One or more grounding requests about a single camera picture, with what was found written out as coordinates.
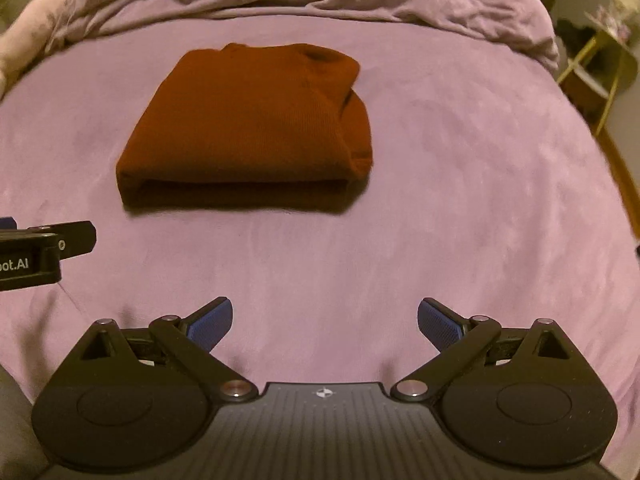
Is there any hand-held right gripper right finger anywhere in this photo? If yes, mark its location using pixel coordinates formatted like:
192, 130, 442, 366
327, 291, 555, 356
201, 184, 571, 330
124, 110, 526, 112
391, 297, 571, 404

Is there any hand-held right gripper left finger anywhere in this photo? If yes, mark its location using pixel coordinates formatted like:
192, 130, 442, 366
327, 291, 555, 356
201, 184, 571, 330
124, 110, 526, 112
80, 296, 259, 404

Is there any rust brown sweater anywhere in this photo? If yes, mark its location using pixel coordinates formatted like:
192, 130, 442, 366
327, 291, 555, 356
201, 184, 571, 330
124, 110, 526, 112
116, 42, 375, 214

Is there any purple bed sheet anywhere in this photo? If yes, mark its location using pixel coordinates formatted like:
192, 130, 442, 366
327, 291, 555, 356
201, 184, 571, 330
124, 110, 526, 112
0, 17, 640, 480

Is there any white floral pillow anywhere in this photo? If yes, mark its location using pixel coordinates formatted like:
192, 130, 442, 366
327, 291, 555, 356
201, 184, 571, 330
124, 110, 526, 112
0, 0, 107, 100

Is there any gold side table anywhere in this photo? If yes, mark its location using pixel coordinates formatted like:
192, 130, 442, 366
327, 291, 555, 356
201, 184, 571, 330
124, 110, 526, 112
556, 25, 640, 137

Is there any flower vase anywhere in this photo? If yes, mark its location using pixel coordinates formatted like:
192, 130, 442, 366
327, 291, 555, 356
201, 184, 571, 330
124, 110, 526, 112
585, 0, 640, 42

